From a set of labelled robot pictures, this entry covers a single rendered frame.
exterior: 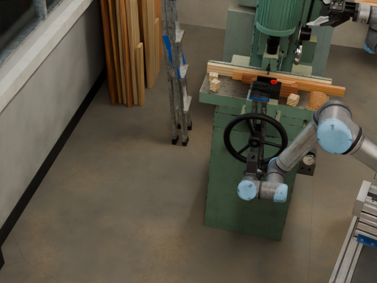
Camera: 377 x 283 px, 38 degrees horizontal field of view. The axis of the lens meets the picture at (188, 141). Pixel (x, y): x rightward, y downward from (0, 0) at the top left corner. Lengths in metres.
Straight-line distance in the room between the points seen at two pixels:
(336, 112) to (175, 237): 1.44
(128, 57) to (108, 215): 1.18
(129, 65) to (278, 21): 1.68
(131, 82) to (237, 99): 1.54
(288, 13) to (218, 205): 1.14
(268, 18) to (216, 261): 1.32
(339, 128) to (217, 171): 1.09
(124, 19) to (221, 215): 1.45
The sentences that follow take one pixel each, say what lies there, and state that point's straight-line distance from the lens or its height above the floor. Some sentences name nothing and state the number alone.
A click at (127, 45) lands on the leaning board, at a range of 3.82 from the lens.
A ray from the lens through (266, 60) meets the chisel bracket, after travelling 2.60.
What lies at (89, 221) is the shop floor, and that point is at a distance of 3.22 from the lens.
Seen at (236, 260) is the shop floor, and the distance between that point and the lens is 3.04.
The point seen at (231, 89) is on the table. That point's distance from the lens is 2.64.
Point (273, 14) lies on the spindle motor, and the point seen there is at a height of 1.30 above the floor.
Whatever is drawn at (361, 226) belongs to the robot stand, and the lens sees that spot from 2.46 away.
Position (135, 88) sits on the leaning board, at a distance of 4.00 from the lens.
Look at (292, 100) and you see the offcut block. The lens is 2.57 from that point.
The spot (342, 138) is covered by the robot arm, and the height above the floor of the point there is 1.20.
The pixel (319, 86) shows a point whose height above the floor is 0.94.
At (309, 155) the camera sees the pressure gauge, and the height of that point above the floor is 0.69.
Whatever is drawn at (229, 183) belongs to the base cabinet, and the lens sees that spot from 2.92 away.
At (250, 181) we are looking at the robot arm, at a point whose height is 0.86.
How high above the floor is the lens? 2.34
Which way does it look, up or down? 39 degrees down
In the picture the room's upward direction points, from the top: 3 degrees clockwise
